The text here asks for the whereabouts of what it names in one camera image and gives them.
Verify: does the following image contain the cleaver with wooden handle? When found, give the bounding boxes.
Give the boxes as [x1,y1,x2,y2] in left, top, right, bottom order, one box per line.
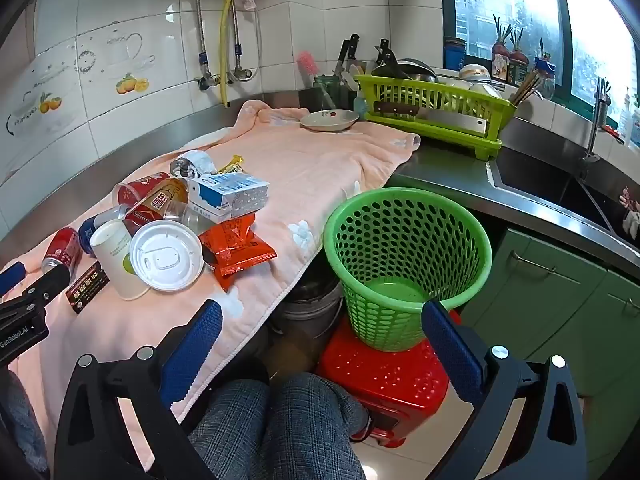
[372,101,489,137]

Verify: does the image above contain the green plastic dish rack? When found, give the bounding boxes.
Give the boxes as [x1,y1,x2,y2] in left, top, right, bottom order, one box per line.
[354,74,518,162]

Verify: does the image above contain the red shoe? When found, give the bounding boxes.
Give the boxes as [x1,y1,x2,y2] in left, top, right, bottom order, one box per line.
[350,410,375,443]

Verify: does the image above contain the pink bottle brush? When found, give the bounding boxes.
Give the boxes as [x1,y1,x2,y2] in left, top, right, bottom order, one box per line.
[297,51,335,111]

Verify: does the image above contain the green glass jar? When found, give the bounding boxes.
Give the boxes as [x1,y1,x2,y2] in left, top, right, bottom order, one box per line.
[313,75,357,111]

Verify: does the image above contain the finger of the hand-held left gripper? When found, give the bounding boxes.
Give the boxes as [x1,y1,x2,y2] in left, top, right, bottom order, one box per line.
[0,261,27,298]
[20,262,71,311]

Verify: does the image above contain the stack of bowls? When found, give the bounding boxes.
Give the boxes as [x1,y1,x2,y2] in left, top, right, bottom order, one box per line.
[458,63,494,84]

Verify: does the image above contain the black handled knife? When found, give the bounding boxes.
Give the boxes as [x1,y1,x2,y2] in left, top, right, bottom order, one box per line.
[333,34,361,81]

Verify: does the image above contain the black handled scissors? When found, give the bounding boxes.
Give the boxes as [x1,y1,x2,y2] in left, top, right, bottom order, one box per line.
[372,38,402,79]

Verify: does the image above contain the stainless steel sink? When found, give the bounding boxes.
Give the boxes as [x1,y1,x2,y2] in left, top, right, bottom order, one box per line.
[492,146,640,250]

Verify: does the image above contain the metal faucet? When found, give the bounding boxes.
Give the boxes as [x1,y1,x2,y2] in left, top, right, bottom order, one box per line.
[579,77,614,182]

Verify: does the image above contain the white wrapper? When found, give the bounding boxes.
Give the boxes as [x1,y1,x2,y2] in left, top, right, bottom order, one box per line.
[171,150,219,181]

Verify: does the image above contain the bundle of chopsticks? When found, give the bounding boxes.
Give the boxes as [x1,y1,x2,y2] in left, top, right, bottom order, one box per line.
[509,67,544,107]

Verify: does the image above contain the yellow gas hose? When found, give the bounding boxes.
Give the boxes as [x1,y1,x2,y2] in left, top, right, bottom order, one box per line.
[219,0,239,109]

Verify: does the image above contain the red soda can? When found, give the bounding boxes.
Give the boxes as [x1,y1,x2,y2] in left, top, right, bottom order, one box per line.
[40,226,83,282]

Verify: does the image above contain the pink towel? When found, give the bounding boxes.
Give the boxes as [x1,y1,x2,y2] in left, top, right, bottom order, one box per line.
[10,100,422,443]

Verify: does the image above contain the white plastic bottle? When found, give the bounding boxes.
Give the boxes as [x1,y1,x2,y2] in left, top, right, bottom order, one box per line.
[617,87,640,147]

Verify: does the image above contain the silver blue can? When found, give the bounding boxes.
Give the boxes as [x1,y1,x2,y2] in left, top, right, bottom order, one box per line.
[77,205,128,256]

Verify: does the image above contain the person's left leg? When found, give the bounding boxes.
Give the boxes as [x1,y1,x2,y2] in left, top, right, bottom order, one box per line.
[187,379,273,480]

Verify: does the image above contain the white bowl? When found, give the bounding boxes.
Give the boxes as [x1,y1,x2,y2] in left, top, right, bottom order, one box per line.
[469,82,504,102]

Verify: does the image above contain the person's right leg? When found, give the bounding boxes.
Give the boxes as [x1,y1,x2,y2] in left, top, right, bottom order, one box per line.
[267,372,371,480]

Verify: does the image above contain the metal flexible hose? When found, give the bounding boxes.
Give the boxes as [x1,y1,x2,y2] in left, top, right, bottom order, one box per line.
[187,0,222,92]

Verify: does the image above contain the jar with blue lid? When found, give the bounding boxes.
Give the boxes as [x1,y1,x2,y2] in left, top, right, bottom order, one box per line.
[532,54,557,101]

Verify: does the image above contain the black snack packet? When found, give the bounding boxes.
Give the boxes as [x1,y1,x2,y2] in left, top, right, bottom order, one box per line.
[66,262,111,315]

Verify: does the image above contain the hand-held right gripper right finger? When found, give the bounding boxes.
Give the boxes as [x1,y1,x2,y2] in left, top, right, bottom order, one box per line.
[421,300,588,480]

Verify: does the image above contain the blue white carton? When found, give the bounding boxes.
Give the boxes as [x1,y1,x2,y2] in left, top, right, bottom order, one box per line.
[187,171,271,221]

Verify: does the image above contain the red cartoon paper cup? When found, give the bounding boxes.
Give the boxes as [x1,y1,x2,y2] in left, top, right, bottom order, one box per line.
[112,171,171,209]

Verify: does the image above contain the beige ceramic plate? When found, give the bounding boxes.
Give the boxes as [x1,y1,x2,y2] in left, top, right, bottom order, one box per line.
[300,109,361,133]

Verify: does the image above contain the person's leg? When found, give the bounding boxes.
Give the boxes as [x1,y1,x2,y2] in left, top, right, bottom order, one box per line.
[187,379,273,480]
[267,372,371,480]

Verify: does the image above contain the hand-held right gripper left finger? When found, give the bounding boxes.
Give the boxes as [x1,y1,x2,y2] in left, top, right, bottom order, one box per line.
[54,299,223,480]

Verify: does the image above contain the blue plastic cup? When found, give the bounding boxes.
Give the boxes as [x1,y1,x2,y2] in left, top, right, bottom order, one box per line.
[443,37,469,71]

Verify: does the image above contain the yellow candy wrapper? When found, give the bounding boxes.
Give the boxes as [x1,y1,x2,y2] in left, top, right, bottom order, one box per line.
[215,155,246,175]

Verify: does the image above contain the orange snack packet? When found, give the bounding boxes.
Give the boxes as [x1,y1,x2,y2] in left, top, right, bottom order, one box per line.
[197,212,277,293]

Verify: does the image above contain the white paper cup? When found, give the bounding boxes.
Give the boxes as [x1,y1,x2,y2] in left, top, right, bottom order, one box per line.
[89,218,151,301]

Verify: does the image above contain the potted sprouting plants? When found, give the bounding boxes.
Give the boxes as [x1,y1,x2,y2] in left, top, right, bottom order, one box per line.
[491,14,532,86]

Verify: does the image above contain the metal water pipe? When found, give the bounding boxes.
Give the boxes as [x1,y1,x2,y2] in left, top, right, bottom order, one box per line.
[227,0,264,84]

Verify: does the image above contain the metal pot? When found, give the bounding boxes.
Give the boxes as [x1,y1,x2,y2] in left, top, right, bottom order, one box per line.
[270,260,346,357]

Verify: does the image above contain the green plastic wastebasket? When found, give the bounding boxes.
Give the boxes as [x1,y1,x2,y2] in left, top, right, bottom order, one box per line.
[322,187,494,353]

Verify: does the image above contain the white plastic lid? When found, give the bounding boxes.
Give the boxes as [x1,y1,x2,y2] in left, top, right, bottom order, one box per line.
[129,220,206,292]

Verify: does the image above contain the metal wok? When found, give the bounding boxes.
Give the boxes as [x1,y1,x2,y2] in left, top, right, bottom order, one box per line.
[371,58,440,84]

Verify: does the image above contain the red plastic stool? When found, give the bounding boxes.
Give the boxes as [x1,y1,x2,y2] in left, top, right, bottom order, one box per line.
[315,310,463,449]

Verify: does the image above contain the green cabinet door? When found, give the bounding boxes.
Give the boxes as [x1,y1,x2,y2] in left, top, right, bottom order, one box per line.
[560,272,640,480]
[460,227,623,386]

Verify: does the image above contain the gold red drink bottle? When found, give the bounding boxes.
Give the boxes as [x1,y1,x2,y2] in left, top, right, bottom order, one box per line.
[122,177,201,238]

